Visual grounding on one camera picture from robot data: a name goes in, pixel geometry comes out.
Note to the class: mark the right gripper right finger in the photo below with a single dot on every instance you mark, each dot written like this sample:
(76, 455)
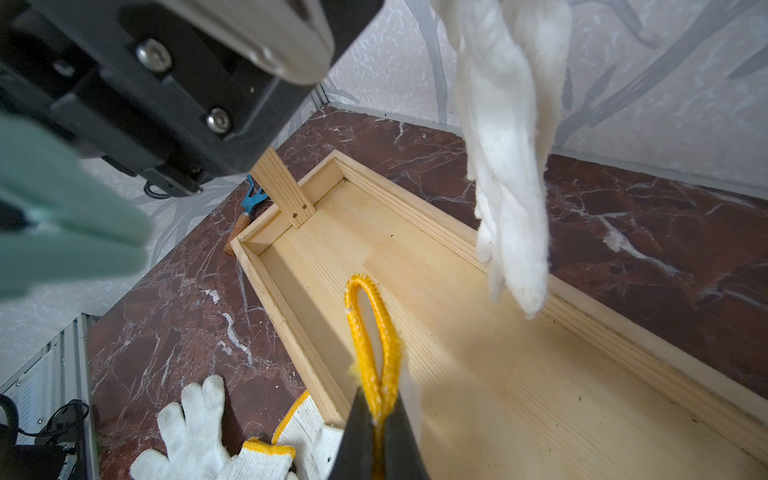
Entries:
(402, 458)

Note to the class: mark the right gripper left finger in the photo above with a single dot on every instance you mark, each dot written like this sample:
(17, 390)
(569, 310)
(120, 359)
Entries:
(355, 457)

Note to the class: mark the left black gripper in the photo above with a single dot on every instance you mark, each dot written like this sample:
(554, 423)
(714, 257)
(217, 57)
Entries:
(135, 84)

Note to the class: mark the white glove clipped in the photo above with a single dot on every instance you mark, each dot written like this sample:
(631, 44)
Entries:
(381, 362)
(511, 61)

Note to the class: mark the blue clip hanger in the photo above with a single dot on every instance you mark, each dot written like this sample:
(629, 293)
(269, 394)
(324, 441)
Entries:
(57, 222)

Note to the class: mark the white glove right pile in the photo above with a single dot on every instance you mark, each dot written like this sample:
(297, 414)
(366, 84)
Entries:
(316, 443)

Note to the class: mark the blue hand rake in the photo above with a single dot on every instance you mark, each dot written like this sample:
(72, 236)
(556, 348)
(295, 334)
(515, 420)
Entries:
(252, 199)

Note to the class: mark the white glove far left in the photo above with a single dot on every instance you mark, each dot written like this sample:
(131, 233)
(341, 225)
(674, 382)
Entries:
(192, 433)

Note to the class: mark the wooden hanging rack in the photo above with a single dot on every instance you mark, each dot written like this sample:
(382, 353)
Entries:
(579, 392)

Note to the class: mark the aluminium front rail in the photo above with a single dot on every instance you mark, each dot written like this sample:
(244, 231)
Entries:
(56, 375)

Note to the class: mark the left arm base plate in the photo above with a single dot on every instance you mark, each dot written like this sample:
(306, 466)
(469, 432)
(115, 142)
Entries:
(57, 451)

